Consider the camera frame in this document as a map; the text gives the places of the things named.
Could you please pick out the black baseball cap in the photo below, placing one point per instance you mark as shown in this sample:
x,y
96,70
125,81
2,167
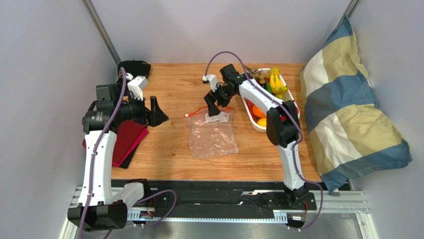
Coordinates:
x,y
135,68

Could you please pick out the clear orange zip top bag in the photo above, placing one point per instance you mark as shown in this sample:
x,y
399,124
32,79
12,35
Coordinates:
x,y
211,136

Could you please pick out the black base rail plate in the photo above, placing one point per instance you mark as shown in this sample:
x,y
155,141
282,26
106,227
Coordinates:
x,y
227,200

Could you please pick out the silver aluminium frame rail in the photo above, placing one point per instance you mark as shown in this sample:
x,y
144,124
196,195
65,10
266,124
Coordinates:
x,y
94,16

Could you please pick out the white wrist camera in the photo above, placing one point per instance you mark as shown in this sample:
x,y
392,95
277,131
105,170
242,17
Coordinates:
x,y
136,86
211,80

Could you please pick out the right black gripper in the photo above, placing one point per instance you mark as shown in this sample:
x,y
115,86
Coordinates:
x,y
218,95

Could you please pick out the brown longan bunch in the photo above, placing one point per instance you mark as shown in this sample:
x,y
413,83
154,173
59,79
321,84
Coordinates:
x,y
258,75

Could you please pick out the black folded cloth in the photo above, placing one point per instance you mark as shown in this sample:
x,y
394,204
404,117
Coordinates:
x,y
125,164

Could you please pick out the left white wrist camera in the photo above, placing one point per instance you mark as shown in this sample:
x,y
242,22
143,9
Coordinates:
x,y
136,86

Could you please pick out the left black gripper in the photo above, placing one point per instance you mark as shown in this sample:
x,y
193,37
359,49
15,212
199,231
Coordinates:
x,y
154,117

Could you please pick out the blue yellow checked pillow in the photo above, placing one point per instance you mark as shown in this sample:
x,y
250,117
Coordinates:
x,y
351,137

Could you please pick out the green cucumber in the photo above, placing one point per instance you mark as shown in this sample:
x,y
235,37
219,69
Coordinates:
x,y
268,87

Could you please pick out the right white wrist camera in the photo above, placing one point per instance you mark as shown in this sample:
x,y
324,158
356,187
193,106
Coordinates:
x,y
211,80

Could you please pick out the yellow lemon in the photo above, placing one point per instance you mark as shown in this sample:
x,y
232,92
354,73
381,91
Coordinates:
x,y
262,122

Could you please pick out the dark red folded cloth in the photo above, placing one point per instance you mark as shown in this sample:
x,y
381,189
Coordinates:
x,y
127,139

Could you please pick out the orange persimmon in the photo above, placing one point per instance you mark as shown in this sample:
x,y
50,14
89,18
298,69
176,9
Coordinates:
x,y
257,112

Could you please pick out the pink folded cloth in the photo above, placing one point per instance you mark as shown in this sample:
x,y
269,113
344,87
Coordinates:
x,y
137,142

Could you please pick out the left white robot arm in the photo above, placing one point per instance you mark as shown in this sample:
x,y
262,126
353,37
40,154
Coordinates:
x,y
97,208

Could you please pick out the yellow banana bunch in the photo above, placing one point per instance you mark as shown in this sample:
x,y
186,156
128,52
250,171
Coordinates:
x,y
277,87

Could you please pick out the white perforated plastic basket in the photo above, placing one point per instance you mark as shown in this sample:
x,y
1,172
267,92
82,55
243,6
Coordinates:
x,y
251,91

